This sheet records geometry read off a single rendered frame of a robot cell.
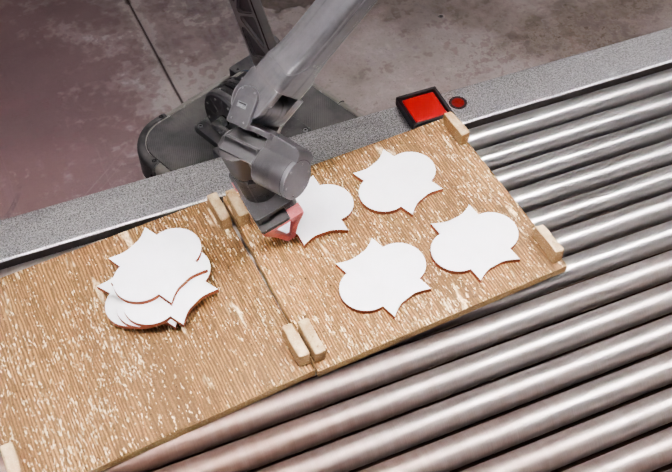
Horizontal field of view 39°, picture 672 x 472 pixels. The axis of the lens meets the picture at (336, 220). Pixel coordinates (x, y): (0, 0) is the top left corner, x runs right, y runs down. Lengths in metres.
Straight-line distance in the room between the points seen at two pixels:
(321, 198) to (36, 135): 1.68
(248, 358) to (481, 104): 0.65
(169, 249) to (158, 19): 2.04
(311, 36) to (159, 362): 0.49
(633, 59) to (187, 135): 1.25
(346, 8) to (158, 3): 2.23
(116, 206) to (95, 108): 1.54
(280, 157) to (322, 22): 0.18
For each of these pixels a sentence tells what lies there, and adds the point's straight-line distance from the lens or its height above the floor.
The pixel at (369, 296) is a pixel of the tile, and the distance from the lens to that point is 1.35.
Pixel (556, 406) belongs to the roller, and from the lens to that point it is 1.32.
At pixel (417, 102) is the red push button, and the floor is 0.93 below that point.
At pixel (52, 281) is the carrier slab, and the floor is 0.94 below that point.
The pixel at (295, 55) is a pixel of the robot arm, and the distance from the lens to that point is 1.24.
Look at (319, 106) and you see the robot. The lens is 2.62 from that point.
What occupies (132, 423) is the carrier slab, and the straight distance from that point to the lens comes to 1.28.
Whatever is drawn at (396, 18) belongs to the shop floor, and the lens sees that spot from 3.31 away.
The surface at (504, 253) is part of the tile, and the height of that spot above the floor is 0.94.
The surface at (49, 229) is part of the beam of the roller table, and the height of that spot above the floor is 0.92.
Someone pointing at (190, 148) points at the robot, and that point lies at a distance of 2.54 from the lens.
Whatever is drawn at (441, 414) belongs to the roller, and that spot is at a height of 0.92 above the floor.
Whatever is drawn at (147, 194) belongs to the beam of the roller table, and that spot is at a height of 0.92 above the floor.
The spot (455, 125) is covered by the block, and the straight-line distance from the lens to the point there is 1.56.
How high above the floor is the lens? 2.05
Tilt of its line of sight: 51 degrees down
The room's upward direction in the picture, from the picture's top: straight up
